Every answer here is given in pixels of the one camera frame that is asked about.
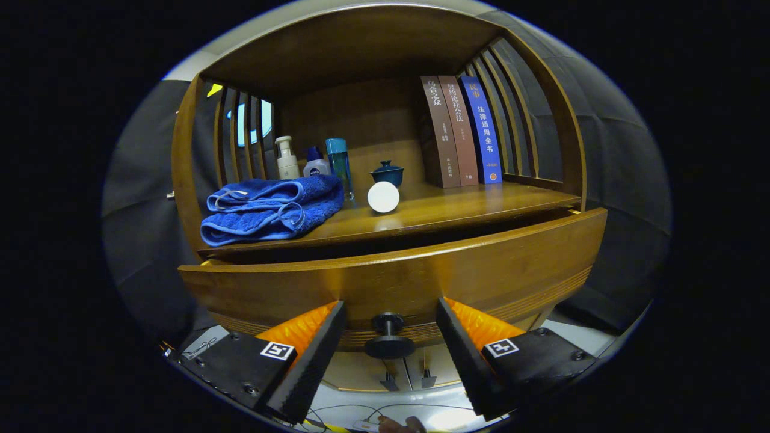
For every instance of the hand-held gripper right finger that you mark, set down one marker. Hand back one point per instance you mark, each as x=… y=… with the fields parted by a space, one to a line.
x=469 y=361

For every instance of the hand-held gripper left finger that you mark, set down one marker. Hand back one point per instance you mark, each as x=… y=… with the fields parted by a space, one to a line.
x=313 y=361

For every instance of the wooden drawer with black knob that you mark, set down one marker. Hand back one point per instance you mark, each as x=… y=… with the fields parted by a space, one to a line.
x=421 y=276

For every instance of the white and green tube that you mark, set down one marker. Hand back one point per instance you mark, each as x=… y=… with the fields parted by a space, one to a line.
x=383 y=196

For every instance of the wooden cabinet door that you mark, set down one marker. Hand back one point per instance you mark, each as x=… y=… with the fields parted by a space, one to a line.
x=355 y=373
x=445 y=367

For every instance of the wooden countertop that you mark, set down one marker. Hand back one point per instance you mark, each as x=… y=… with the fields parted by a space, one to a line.
x=451 y=210

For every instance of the wooden cabinet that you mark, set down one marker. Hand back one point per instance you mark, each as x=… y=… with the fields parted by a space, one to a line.
x=361 y=48

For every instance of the blue folded towel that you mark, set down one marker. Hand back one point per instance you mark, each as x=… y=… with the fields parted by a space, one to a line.
x=271 y=210

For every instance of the white bottle with blue cap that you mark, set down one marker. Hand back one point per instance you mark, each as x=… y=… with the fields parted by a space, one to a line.
x=316 y=167

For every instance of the white pump bottle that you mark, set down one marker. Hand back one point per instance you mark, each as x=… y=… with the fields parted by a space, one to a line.
x=287 y=165

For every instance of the teal clear bottle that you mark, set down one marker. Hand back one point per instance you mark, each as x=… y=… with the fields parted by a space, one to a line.
x=340 y=162

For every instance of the blue lidded teacup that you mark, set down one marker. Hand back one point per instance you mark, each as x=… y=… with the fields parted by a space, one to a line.
x=388 y=173

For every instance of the reddish brown book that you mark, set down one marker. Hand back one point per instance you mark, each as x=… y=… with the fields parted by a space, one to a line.
x=462 y=132

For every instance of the blue book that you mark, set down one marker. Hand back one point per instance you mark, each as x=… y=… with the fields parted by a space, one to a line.
x=484 y=132

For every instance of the dark brown book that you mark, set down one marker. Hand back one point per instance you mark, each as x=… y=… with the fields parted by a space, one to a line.
x=439 y=132

